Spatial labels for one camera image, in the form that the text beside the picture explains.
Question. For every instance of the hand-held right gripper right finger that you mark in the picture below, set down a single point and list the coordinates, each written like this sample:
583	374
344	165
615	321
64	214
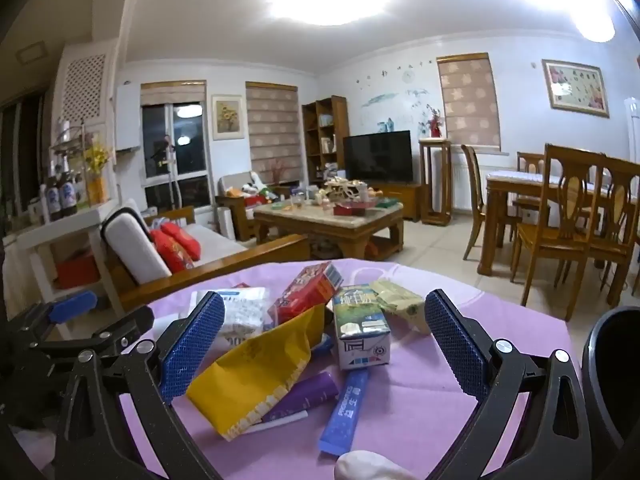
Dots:
457	345

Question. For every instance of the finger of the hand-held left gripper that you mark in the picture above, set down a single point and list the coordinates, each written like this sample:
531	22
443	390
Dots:
125	325
75	305

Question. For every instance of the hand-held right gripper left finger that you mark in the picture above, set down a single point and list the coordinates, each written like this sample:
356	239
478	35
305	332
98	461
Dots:
192	345

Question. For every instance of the white printed plastic packet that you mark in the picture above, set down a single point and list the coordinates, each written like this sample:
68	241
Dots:
245	315

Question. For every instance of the yellow foil packet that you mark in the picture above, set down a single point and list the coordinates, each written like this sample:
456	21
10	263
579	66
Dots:
250	375

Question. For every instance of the pale yellow wrapper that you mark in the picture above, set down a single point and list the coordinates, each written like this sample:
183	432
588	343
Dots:
400	302

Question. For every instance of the green milk carton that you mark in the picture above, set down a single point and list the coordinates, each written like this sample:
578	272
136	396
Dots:
360	330

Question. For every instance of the purple packet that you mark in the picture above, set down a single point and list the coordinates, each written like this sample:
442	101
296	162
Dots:
305	392

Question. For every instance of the red printed box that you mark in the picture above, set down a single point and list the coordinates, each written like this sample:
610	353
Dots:
305	290

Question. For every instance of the light blue packet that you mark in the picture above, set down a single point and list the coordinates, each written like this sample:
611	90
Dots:
321	344

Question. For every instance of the blue stick packet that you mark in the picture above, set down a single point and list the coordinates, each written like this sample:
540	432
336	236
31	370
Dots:
345	415

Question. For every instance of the black round bin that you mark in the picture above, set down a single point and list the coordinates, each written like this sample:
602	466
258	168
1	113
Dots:
607	375

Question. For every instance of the red storage box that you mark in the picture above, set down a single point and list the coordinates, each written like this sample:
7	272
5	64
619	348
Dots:
75	272

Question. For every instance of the purple blanket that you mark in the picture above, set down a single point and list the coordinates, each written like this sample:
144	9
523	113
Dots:
415	410

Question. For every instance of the white counter shelf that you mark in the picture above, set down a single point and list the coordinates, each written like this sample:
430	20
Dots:
65	222

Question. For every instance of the red pillow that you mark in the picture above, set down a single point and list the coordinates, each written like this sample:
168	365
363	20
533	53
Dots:
170	255
182	240

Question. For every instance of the dark glass bottle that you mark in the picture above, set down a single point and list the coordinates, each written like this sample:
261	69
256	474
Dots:
68	195
53	197

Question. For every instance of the yellow flowers in orange vase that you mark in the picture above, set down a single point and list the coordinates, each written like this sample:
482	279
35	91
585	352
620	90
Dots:
97	187

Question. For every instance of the wooden sofa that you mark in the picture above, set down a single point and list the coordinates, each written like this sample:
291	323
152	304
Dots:
280	252

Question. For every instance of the wooden dining chair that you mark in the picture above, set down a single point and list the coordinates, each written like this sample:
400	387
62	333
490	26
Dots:
472	175
550	242
620	195
530	162

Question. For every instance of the wooden dining table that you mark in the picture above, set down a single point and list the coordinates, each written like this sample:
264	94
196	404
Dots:
500	200

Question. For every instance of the wooden television stand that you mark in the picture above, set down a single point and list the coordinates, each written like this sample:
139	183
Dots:
407	200

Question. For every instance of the white rounded lump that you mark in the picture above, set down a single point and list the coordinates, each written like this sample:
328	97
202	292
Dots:
365	467

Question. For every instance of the green flat box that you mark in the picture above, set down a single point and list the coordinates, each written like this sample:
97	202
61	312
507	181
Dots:
389	204

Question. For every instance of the pile of soft toys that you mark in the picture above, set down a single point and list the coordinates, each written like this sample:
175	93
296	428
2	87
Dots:
252	192

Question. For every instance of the white radiator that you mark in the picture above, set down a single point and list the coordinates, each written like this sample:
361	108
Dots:
457	180

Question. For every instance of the wooden armchair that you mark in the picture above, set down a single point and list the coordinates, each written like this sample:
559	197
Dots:
232	182

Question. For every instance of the dark window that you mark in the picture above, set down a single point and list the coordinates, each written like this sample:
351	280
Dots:
190	160

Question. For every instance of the dark device on white stand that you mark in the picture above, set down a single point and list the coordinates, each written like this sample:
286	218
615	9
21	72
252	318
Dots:
167	152

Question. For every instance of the wooden coffee table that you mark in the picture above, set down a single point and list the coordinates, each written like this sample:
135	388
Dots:
325	225

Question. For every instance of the wooden model decoration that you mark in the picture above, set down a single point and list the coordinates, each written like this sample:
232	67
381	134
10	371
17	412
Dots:
345	190

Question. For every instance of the black television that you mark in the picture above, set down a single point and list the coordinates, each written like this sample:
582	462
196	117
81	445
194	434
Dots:
377	157

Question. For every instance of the white lattice cabinet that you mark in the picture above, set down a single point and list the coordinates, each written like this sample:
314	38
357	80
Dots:
85	90

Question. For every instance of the red vase with flowers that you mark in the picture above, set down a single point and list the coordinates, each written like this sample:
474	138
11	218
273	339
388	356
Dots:
435	130

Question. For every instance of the striped roller blind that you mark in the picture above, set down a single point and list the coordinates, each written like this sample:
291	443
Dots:
275	135

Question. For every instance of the framed sunflower painting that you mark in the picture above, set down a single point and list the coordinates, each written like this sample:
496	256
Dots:
228	117

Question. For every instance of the short window blind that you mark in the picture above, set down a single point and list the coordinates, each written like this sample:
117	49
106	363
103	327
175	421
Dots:
172	94

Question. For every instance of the pink patterned roller blind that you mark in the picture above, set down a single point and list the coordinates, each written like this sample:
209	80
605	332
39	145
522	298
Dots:
470	105

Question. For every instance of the wooden bookshelf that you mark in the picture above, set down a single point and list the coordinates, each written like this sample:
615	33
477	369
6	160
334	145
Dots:
342	120

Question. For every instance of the ceiling vent panel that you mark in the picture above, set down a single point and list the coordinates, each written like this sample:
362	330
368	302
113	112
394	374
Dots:
31	55

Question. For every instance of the white standing air conditioner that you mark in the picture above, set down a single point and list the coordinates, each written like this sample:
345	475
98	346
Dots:
634	135

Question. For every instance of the framed flower picture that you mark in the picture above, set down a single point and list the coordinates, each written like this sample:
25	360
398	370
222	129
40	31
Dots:
575	87

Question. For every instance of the small ceiling lamp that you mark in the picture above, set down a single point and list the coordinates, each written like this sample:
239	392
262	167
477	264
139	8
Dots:
595	25

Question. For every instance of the white wall boiler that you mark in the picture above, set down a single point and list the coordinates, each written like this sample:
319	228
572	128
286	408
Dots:
128	117

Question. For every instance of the tall wooden pedestal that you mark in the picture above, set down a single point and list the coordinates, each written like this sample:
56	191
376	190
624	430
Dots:
434	142

